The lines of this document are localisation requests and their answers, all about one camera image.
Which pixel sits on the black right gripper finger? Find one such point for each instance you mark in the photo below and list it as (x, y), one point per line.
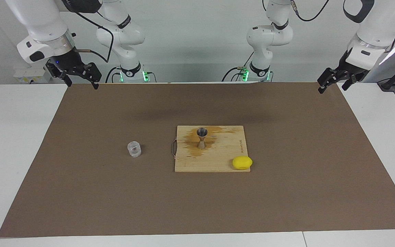
(55, 71)
(94, 73)

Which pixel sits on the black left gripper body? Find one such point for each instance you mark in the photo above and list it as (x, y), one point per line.
(351, 72)

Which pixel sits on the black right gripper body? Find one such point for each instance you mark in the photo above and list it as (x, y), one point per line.
(68, 63)

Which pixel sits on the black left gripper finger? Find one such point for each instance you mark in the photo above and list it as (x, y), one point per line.
(351, 80)
(327, 77)

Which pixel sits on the clear glass cup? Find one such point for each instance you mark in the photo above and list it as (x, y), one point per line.
(134, 150)

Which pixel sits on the steel double jigger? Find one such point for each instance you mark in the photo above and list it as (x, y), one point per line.
(201, 144)

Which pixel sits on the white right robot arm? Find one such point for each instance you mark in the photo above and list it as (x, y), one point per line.
(39, 17)

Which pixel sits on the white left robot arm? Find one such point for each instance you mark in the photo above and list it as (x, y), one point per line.
(269, 34)

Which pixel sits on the yellow lemon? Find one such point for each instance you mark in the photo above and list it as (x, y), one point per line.
(242, 163)

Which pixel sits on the brown paper table mat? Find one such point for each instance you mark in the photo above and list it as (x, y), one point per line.
(115, 199)

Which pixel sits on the wooden cutting board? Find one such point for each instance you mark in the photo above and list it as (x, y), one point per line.
(214, 161)

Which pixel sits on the white wall socket box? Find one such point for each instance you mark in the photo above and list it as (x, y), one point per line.
(29, 73)

